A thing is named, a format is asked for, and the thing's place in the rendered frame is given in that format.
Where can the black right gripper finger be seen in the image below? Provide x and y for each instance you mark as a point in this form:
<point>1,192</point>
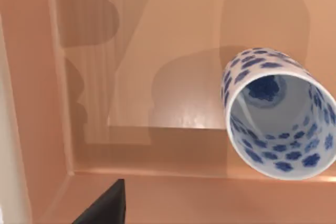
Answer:
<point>110,205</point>

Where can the white cup with blue flowers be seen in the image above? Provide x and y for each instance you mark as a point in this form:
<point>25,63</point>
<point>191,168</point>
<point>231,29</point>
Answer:
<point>278,119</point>

